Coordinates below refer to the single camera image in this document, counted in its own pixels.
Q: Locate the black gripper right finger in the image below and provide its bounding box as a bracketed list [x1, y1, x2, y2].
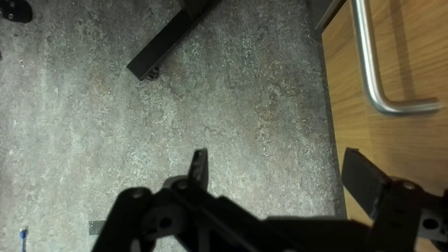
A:
[340, 147, 448, 252]

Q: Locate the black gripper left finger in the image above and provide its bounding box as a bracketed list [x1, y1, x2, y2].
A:
[89, 147, 267, 252]

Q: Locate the wooden front white drawer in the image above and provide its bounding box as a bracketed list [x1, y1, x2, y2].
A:
[319, 0, 448, 252]

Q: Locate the small blue object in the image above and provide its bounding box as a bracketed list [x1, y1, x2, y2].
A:
[16, 225, 30, 252]

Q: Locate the black stand leg beam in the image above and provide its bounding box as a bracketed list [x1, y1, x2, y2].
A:
[125, 0, 221, 82]

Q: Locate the black round foot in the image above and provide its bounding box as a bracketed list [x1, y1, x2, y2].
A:
[0, 0, 34, 23]

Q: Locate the silver drawer bar handle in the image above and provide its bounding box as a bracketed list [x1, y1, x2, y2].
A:
[348, 0, 442, 116]

